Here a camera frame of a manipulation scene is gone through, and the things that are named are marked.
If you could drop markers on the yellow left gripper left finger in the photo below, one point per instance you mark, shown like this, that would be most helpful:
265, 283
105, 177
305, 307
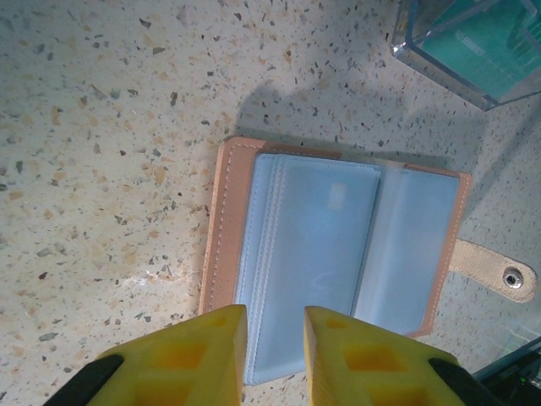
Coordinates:
177, 368

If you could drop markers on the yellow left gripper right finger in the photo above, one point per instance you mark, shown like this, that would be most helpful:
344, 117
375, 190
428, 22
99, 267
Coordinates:
372, 372

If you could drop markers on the tan leather card holder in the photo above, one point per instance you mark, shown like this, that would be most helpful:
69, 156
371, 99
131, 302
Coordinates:
228, 220

